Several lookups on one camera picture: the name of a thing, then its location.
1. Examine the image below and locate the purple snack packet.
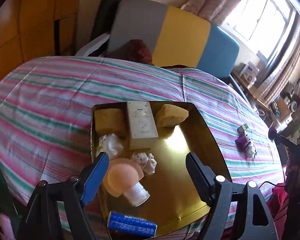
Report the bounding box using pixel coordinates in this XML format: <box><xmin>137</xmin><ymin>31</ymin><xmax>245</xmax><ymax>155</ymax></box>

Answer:
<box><xmin>235</xmin><ymin>133</ymin><xmax>251</xmax><ymax>152</ymax></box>

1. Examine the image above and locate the grey yellow blue sofa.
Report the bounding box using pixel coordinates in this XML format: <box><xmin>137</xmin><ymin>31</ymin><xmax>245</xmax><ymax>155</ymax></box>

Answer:
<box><xmin>107</xmin><ymin>0</ymin><xmax>244</xmax><ymax>96</ymax></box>

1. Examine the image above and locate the peach silicone bottle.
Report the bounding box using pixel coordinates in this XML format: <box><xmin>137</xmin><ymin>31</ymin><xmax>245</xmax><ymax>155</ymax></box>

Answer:
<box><xmin>103</xmin><ymin>158</ymin><xmax>150</xmax><ymax>207</ymax></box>

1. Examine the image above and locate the wooden side table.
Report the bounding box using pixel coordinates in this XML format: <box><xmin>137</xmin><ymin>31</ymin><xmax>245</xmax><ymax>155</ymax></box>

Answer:
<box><xmin>231</xmin><ymin>70</ymin><xmax>270</xmax><ymax>113</ymax></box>

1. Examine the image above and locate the white appliance box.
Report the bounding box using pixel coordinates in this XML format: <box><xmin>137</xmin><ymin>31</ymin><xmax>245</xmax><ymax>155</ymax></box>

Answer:
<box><xmin>239</xmin><ymin>62</ymin><xmax>260</xmax><ymax>83</ymax></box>

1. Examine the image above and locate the dark red cushion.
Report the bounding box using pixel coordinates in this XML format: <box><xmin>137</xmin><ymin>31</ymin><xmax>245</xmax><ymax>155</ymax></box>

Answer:
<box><xmin>113</xmin><ymin>40</ymin><xmax>153</xmax><ymax>66</ymax></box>

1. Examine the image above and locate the beige medicine box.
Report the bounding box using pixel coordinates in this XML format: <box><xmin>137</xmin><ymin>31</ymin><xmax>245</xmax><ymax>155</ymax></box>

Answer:
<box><xmin>127</xmin><ymin>101</ymin><xmax>159</xmax><ymax>150</ymax></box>

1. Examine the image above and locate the gold tin box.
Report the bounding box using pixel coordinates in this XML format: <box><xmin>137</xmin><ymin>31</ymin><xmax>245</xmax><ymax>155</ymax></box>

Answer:
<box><xmin>97</xmin><ymin>101</ymin><xmax>231</xmax><ymax>237</ymax></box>

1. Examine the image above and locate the striped bedspread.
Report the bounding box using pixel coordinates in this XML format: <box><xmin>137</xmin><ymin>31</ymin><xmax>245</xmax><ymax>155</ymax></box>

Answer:
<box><xmin>0</xmin><ymin>56</ymin><xmax>284</xmax><ymax>204</ymax></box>

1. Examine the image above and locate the black rolled mat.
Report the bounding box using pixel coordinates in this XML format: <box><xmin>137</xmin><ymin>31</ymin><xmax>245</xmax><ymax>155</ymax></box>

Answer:
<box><xmin>90</xmin><ymin>0</ymin><xmax>122</xmax><ymax>41</ymax></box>

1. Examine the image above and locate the white crumpled wrapper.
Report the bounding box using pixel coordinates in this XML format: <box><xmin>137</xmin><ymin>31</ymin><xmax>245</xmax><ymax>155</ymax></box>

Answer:
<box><xmin>95</xmin><ymin>133</ymin><xmax>124</xmax><ymax>160</ymax></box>

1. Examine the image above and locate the white cord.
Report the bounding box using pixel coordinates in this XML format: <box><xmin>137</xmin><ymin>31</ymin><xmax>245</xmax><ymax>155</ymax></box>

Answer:
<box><xmin>129</xmin><ymin>152</ymin><xmax>158</xmax><ymax>176</ymax></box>

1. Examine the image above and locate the wooden wardrobe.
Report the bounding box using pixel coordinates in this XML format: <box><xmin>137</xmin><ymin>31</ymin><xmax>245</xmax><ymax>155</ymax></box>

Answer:
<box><xmin>0</xmin><ymin>0</ymin><xmax>79</xmax><ymax>81</ymax></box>

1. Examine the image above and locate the yellow sponge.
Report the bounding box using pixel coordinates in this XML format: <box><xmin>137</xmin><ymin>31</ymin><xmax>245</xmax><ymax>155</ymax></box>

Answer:
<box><xmin>155</xmin><ymin>104</ymin><xmax>189</xmax><ymax>127</ymax></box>

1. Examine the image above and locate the green medicine box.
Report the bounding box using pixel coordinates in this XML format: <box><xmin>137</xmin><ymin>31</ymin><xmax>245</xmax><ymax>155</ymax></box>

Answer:
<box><xmin>237</xmin><ymin>124</ymin><xmax>249</xmax><ymax>134</ymax></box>

